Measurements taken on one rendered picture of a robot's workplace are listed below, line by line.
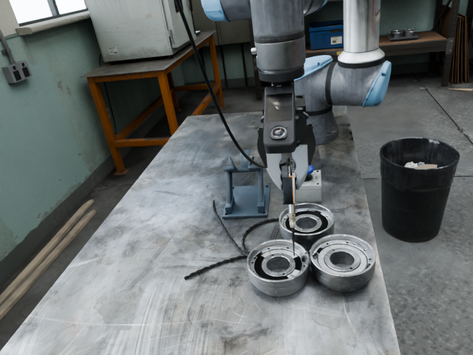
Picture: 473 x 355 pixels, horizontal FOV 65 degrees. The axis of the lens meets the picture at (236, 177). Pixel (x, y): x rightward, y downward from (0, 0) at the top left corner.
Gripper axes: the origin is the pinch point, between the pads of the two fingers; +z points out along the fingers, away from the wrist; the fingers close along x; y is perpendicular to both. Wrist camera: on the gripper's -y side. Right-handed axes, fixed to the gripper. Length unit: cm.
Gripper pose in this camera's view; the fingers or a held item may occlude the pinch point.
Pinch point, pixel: (288, 184)
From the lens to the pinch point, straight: 66.6
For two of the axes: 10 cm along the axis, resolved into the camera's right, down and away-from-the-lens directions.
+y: 1.3, -5.0, 8.6
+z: 1.3, 8.7, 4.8
